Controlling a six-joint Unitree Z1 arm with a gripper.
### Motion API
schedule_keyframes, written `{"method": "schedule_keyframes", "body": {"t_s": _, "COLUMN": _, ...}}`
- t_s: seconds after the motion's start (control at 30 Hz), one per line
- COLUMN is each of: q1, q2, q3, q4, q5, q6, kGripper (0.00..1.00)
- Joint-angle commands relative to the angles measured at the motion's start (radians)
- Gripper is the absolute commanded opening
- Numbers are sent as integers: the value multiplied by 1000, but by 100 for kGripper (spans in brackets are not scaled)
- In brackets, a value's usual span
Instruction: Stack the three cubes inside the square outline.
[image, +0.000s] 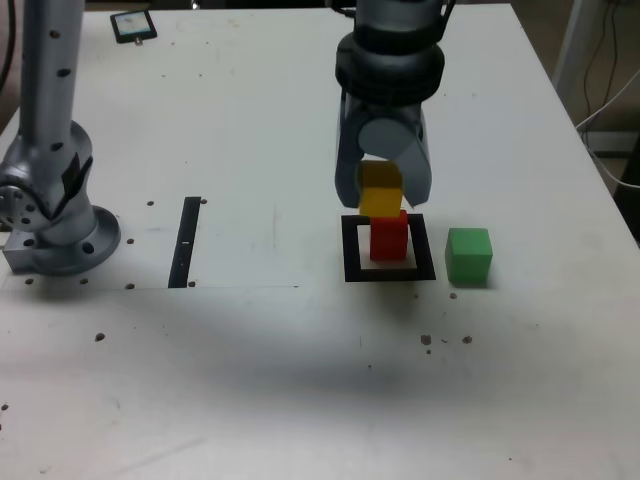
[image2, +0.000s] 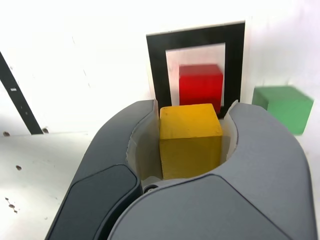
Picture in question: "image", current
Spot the white metal post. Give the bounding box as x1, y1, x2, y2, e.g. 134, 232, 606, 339
552, 0, 609, 101

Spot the red cube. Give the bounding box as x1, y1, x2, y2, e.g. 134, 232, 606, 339
369, 209, 409, 262

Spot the yellow cube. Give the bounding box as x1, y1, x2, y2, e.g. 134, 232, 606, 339
358, 160, 405, 219

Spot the green cube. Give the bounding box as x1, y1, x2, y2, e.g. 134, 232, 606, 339
444, 227, 494, 287

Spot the black tape square outline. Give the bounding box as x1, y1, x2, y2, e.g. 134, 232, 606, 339
341, 213, 436, 284

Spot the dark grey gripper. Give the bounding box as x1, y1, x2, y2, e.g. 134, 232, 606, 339
333, 92, 433, 209

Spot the black phone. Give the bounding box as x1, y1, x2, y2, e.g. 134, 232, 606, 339
109, 9, 159, 45

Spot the white cable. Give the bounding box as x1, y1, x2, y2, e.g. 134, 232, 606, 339
574, 67, 640, 190

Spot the thin black cable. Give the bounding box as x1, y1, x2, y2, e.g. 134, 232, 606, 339
604, 0, 624, 109
582, 0, 609, 119

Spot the dark grey box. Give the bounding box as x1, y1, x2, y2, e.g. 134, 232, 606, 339
582, 130, 640, 154

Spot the black tape strip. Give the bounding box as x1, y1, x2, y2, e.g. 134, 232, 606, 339
168, 196, 201, 290

